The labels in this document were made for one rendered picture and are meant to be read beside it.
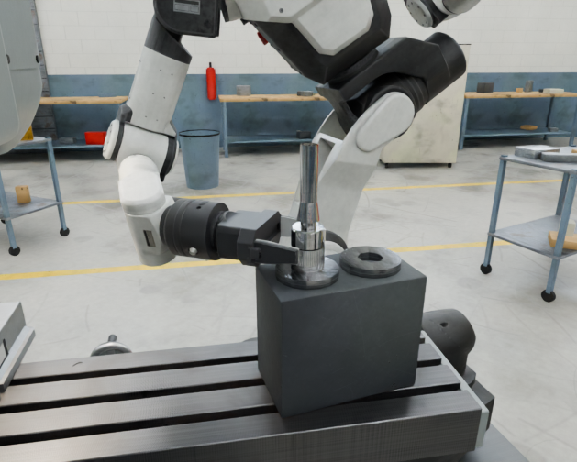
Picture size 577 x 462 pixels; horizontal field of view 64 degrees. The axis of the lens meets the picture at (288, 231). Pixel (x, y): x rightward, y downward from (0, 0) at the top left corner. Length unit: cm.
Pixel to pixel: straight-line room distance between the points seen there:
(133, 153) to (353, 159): 43
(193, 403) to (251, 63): 759
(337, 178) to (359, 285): 39
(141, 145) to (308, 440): 60
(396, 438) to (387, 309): 19
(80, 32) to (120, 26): 61
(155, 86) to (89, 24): 735
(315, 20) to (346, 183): 33
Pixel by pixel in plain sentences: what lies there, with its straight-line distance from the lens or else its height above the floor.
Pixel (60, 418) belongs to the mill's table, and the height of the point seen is 94.
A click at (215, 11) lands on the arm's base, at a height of 150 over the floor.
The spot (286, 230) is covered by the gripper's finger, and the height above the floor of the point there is 117.
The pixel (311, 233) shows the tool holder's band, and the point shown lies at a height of 120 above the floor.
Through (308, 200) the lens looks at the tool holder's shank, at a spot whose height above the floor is 124.
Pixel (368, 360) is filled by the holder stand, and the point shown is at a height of 101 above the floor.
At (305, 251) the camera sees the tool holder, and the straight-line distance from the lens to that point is 62.
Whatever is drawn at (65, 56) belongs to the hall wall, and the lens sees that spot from 836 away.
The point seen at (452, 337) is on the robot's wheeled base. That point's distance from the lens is 134.
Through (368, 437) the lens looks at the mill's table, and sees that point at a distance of 72.
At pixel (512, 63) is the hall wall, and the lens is 979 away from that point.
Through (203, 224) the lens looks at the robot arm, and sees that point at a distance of 67.
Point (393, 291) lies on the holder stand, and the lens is 66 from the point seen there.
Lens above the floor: 141
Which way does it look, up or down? 20 degrees down
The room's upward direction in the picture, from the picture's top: straight up
